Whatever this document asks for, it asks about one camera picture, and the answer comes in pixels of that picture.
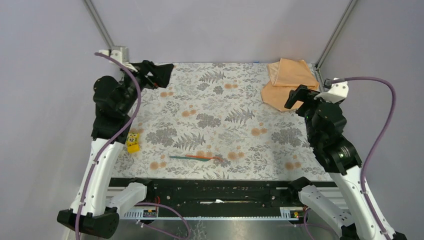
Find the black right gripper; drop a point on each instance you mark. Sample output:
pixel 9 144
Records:
pixel 301 93

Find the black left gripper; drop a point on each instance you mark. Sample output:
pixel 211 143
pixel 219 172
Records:
pixel 161 73

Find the orange cloth napkin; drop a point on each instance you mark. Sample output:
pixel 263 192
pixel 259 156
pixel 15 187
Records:
pixel 284 76

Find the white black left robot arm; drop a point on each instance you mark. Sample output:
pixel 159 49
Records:
pixel 90 213

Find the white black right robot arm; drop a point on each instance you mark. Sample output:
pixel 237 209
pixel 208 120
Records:
pixel 325 123

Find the yellow toy block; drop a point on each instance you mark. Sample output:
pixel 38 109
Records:
pixel 132 143

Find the floral patterned tablecloth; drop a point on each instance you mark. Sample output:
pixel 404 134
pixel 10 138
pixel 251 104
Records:
pixel 216 109

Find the teal plastic knife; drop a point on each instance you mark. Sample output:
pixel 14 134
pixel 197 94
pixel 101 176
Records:
pixel 201 159

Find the orange plastic fork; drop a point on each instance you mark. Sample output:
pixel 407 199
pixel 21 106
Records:
pixel 213 157

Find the right aluminium frame post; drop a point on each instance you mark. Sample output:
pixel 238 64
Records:
pixel 335 34

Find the aluminium frame post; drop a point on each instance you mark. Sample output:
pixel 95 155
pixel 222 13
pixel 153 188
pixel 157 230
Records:
pixel 98 22
pixel 335 34

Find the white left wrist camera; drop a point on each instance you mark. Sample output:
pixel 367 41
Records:
pixel 118 53

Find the left aluminium frame post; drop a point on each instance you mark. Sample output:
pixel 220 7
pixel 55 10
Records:
pixel 98 22

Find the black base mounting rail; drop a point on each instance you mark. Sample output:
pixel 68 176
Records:
pixel 215 198

